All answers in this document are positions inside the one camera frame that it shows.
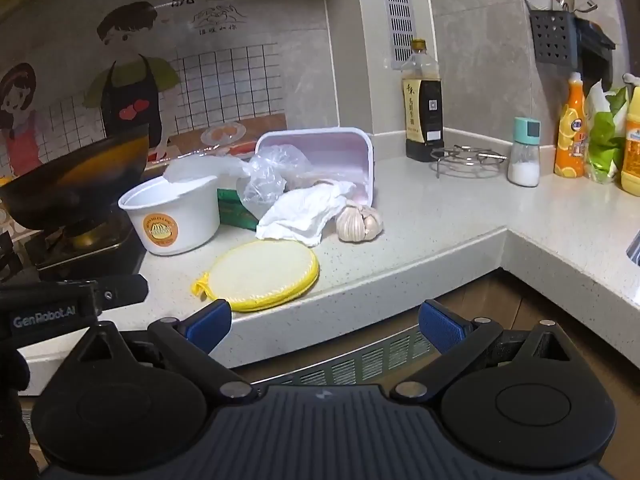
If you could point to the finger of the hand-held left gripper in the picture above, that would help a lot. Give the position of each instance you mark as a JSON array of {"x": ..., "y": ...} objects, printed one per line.
[{"x": 125, "y": 290}]

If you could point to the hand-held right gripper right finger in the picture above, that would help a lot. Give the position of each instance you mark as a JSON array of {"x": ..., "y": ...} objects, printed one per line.
[{"x": 442, "y": 327}]

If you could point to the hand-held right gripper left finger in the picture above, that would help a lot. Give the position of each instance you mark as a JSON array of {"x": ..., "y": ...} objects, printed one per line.
[{"x": 207, "y": 321}]

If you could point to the green snack packet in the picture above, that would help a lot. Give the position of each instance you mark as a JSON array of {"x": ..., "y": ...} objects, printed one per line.
[{"x": 232, "y": 210}]

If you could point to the garlic bulb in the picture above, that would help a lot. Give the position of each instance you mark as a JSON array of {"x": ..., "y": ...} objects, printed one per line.
[{"x": 357, "y": 220}]

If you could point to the clear plastic bag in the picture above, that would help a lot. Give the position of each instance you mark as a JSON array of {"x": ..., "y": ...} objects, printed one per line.
[{"x": 265, "y": 175}]

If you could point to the red foil tray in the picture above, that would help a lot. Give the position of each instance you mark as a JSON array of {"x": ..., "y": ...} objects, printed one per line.
[{"x": 325, "y": 155}]

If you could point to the black gas stove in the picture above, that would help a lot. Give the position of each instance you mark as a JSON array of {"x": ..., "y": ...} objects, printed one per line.
[{"x": 90, "y": 255}]

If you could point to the white paper bowl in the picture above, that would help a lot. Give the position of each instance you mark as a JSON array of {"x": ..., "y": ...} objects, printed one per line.
[{"x": 175, "y": 210}]

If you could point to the black wok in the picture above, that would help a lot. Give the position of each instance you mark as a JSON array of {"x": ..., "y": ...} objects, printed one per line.
[{"x": 75, "y": 175}]

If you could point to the crumpled white tissue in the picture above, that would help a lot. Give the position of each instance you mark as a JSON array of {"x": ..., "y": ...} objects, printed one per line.
[{"x": 300, "y": 210}]

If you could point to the metal steaming rack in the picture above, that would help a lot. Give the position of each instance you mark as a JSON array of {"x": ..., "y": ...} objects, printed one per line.
[{"x": 467, "y": 157}]

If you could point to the salt shaker with teal lid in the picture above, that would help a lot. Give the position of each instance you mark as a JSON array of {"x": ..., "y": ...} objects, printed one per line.
[{"x": 525, "y": 155}]

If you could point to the dark soy sauce bottle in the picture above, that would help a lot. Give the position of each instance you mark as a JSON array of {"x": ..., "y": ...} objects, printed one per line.
[{"x": 422, "y": 105}]

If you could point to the orange detergent bottle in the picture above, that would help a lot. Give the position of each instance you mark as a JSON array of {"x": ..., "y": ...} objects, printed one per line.
[{"x": 570, "y": 135}]

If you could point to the green and white bag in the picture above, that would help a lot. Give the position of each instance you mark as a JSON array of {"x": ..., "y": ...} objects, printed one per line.
[{"x": 602, "y": 135}]

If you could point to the yellow bottle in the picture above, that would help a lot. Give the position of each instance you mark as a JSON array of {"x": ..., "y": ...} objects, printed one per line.
[{"x": 631, "y": 150}]

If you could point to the grey perforated utensil holder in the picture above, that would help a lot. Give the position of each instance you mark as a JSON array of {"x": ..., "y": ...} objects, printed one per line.
[{"x": 555, "y": 35}]

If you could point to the white vent grille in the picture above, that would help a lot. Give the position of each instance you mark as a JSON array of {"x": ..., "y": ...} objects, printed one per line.
[{"x": 397, "y": 10}]

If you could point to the cartoon wall poster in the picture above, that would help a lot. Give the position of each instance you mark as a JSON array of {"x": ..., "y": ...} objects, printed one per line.
[{"x": 225, "y": 75}]

